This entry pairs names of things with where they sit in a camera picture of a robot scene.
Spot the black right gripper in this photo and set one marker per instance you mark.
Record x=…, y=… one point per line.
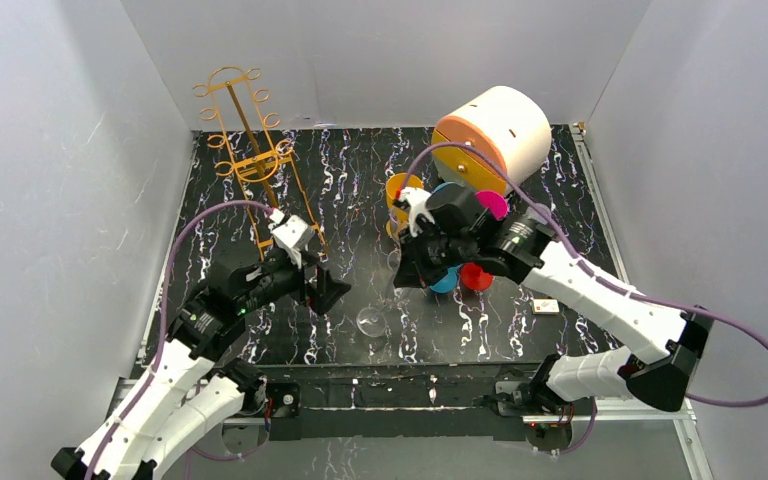
x=411, y=250

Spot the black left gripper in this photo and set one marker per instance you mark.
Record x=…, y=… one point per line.
x=314, y=279

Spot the light blue plastic wine glass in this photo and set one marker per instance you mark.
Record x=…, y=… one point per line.
x=447, y=190

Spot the magenta plastic wine glass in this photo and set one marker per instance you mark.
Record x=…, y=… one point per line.
x=494, y=202

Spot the red plastic wine glass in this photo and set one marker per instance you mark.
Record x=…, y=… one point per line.
x=475, y=278

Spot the clear wine glass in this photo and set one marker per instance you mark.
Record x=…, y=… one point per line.
x=371, y=321
x=394, y=255

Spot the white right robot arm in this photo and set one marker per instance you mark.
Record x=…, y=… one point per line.
x=660, y=346

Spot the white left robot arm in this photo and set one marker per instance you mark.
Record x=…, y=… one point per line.
x=189, y=392

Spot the orange plastic wine glass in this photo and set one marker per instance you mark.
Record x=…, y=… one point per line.
x=393, y=188

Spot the black marble table mat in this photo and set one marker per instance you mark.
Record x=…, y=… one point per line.
x=344, y=172

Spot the small white box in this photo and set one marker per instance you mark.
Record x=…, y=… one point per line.
x=545, y=306

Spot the round drawer cabinet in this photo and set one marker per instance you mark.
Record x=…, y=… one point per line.
x=509, y=128

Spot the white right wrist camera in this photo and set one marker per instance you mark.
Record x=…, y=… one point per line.
x=413, y=201

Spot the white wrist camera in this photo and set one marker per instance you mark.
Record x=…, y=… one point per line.
x=413, y=201
x=291, y=234

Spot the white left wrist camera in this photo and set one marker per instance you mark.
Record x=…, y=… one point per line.
x=291, y=234

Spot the gold wire wine glass rack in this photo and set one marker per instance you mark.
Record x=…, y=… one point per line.
x=269, y=157

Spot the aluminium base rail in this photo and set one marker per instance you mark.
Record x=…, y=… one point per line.
x=315, y=404

